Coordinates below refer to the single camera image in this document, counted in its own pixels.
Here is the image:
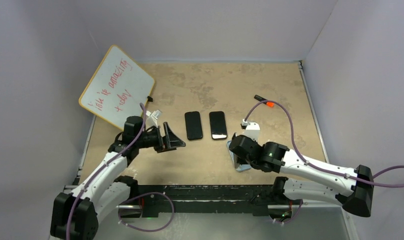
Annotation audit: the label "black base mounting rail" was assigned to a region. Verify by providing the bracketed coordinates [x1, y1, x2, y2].
[118, 184, 304, 219]

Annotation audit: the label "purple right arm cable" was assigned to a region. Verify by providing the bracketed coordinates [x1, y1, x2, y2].
[243, 100, 404, 226]

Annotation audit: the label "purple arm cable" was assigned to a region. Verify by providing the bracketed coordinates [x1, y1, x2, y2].
[65, 102, 175, 240]
[243, 100, 404, 226]

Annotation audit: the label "black phone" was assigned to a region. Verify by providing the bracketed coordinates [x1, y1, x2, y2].
[184, 111, 203, 141]

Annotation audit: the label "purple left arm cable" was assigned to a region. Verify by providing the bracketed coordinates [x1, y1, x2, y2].
[65, 102, 175, 240]

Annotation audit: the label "white whiteboard with red writing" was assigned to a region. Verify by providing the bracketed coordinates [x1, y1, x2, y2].
[78, 44, 155, 130]

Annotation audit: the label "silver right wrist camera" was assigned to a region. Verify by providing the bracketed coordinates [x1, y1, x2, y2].
[241, 119, 261, 142]

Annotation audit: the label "black marker orange cap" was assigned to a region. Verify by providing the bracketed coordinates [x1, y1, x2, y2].
[253, 94, 275, 108]

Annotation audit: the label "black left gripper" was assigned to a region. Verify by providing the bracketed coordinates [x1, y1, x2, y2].
[136, 122, 185, 153]

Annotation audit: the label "black phone case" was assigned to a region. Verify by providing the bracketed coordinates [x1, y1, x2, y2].
[209, 111, 228, 140]

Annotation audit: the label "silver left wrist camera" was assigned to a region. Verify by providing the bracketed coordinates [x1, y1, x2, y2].
[145, 109, 162, 128]

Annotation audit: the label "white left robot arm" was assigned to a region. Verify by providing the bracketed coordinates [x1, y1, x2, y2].
[50, 116, 186, 240]

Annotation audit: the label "light blue phone case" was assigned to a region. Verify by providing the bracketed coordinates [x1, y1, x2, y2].
[226, 140, 252, 172]

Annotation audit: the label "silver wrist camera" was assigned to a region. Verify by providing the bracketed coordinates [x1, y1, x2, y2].
[241, 119, 261, 142]
[145, 109, 162, 128]

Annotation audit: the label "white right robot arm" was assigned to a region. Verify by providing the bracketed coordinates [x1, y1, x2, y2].
[228, 135, 374, 218]

